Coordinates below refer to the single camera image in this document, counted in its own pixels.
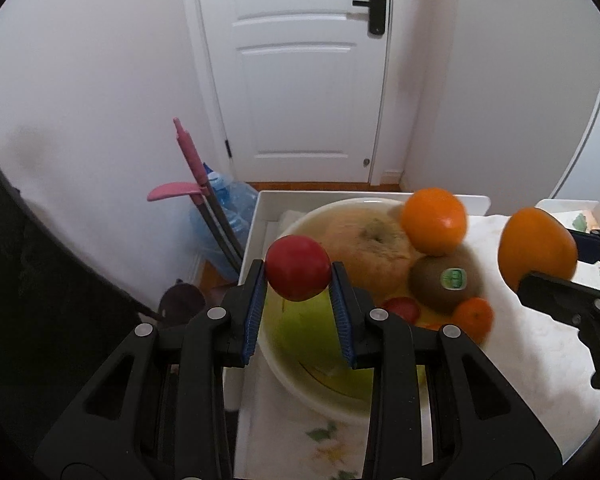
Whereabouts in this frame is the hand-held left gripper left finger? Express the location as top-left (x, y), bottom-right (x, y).
top-left (32, 259), bottom-right (268, 480)

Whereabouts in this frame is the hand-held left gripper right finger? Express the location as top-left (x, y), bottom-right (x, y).
top-left (330, 261), bottom-right (563, 480)

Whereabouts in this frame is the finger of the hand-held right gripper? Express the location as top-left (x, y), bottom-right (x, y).
top-left (517, 271), bottom-right (600, 391)
top-left (567, 222), bottom-right (600, 263)

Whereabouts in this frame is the large green round fruit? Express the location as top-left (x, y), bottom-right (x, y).
top-left (272, 292), bottom-right (426, 401)

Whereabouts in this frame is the large orange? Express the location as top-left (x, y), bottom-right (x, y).
top-left (400, 188), bottom-right (468, 256)
top-left (497, 207), bottom-right (578, 293)

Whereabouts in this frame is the small red tomato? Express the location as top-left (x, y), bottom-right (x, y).
top-left (265, 235), bottom-right (332, 302)
top-left (382, 297), bottom-right (421, 325)

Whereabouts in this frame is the cream ceramic bowl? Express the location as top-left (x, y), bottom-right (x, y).
top-left (257, 197), bottom-right (481, 418)

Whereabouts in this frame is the small mandarin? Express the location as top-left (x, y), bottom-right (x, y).
top-left (452, 297), bottom-right (496, 346)

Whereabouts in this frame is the white floral tablecloth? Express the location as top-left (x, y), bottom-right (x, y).
top-left (235, 210), bottom-right (600, 480)

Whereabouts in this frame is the red yellow apple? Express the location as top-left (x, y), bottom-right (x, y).
top-left (325, 212), bottom-right (418, 293)

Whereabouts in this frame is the dark purple object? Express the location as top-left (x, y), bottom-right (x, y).
top-left (160, 282), bottom-right (207, 328)

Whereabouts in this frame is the white cabinet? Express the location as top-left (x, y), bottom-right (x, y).
top-left (550, 25), bottom-right (600, 201)

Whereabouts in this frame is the brown kiwi with sticker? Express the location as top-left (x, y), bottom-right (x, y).
top-left (410, 255), bottom-right (483, 313)

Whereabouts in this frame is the blue water bottle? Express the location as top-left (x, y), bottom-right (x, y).
top-left (189, 162), bottom-right (260, 281)

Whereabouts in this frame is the white panelled door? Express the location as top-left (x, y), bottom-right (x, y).
top-left (180, 0), bottom-right (396, 186)

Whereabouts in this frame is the black door handle lock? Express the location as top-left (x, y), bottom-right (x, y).
top-left (352, 0), bottom-right (388, 37)

